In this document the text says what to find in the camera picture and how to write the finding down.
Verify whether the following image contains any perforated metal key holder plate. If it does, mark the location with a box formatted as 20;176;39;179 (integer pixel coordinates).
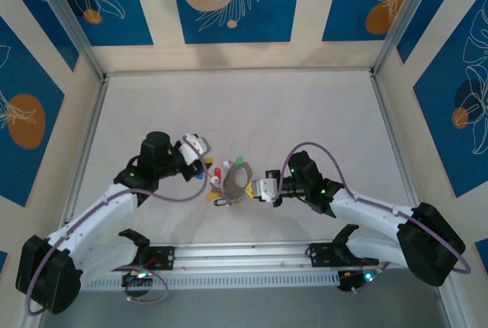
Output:
222;162;255;207

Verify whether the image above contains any aluminium mounting rail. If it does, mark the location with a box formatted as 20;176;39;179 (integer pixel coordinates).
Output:
82;236;413;274

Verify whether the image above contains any aluminium table side rail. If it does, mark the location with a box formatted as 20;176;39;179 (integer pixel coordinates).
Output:
369;70;430;214
56;76;111;230

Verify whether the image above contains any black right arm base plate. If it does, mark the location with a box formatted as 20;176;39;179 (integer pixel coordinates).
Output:
307;242;378;268

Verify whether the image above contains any white slotted cable duct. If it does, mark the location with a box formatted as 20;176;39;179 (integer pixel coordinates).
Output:
82;269;340;291

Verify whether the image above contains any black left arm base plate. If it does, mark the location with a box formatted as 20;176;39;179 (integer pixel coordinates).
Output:
105;246;175;272

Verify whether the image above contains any aluminium frame post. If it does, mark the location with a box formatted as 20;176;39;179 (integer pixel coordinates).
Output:
371;0;447;77
28;0;108;82

